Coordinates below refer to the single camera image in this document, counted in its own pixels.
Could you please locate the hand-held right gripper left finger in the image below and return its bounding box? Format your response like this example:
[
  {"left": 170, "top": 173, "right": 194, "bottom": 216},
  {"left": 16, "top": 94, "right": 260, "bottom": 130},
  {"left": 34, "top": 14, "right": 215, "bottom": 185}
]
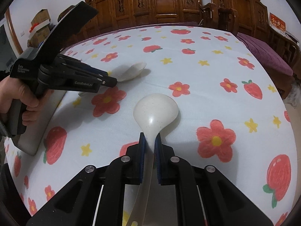
[{"left": 26, "top": 132, "right": 147, "bottom": 226}]

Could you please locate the metal tray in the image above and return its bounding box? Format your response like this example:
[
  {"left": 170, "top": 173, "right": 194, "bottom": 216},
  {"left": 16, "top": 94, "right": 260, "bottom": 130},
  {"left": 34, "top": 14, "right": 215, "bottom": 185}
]
[{"left": 11, "top": 85, "right": 68, "bottom": 156}]

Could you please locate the floral strawberry print tablecloth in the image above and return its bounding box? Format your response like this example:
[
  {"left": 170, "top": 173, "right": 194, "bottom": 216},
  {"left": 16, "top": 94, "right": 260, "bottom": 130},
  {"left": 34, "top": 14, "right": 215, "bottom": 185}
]
[{"left": 3, "top": 26, "right": 295, "bottom": 226}]

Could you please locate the person's left hand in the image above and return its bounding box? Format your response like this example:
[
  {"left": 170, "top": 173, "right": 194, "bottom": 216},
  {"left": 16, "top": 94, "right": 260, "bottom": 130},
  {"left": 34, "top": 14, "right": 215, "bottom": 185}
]
[{"left": 0, "top": 76, "right": 52, "bottom": 128}]

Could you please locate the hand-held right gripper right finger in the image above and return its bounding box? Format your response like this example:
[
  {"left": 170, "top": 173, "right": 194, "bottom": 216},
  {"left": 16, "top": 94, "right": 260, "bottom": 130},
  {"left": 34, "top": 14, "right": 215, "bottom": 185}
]
[{"left": 154, "top": 133, "right": 274, "bottom": 226}]

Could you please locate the purple armchair cushion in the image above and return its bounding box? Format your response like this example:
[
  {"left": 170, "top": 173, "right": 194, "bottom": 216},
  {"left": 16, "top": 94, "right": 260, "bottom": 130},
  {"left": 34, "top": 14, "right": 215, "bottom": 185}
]
[{"left": 236, "top": 32, "right": 293, "bottom": 76}]

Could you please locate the carved wooden armchair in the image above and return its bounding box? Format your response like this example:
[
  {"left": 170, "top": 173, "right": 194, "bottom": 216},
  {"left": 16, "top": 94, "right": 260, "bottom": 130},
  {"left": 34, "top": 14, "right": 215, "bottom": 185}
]
[{"left": 200, "top": 0, "right": 301, "bottom": 99}]

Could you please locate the small white spoon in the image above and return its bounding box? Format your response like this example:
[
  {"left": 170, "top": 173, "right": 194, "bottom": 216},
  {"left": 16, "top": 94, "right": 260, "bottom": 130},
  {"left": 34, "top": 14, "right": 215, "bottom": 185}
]
[{"left": 79, "top": 62, "right": 147, "bottom": 97}]

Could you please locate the red card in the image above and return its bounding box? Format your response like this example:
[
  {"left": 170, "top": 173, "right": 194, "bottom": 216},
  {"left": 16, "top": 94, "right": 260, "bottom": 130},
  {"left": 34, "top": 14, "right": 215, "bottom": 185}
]
[{"left": 269, "top": 12, "right": 287, "bottom": 31}]

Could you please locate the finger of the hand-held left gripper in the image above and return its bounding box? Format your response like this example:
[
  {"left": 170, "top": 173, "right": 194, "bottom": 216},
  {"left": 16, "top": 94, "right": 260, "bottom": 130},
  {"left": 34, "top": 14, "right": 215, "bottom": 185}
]
[
  {"left": 56, "top": 54, "right": 111, "bottom": 80},
  {"left": 50, "top": 75, "right": 118, "bottom": 94}
]

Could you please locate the large white ladle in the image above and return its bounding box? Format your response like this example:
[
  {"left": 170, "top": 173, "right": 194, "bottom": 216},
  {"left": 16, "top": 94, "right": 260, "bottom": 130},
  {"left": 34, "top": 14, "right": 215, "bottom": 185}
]
[{"left": 122, "top": 93, "right": 179, "bottom": 226}]

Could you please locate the large cardboard box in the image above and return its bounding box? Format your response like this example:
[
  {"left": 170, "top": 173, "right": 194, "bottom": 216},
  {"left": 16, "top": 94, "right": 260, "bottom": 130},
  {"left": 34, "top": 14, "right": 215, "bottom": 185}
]
[{"left": 27, "top": 26, "right": 51, "bottom": 48}]

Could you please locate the carved wooden bench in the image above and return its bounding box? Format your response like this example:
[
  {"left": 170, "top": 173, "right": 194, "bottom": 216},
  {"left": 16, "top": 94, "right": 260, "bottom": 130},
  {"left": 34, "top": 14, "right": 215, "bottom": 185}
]
[{"left": 85, "top": 0, "right": 226, "bottom": 32}]

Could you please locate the clear plastic bag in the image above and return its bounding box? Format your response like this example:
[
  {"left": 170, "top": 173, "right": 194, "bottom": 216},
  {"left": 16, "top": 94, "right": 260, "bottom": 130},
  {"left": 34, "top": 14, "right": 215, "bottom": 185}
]
[{"left": 288, "top": 85, "right": 301, "bottom": 109}]

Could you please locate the small brown cardboard box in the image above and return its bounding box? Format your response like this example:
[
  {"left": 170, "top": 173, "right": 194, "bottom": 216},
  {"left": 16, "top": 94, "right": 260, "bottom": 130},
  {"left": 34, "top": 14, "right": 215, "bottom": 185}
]
[{"left": 30, "top": 9, "right": 51, "bottom": 27}]

